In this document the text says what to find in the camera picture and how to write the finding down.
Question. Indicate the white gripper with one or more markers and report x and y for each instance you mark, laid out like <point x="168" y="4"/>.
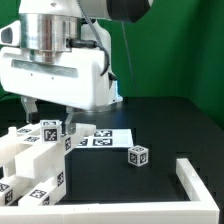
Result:
<point x="74" y="80"/>

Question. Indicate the white tagged cube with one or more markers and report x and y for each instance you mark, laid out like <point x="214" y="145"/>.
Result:
<point x="50" y="131"/>
<point x="138" y="155"/>

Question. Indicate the white chair back frame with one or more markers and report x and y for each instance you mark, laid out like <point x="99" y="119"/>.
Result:
<point x="23" y="153"/>

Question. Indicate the white chair seat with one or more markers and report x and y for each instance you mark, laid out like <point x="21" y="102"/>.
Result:
<point x="48" y="169"/>

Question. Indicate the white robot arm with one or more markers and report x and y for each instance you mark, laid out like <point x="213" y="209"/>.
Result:
<point x="57" y="52"/>

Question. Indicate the white U-shaped fence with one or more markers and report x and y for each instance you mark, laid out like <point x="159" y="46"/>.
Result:
<point x="200" y="209"/>

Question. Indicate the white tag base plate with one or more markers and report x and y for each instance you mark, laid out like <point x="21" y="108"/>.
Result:
<point x="108" y="138"/>

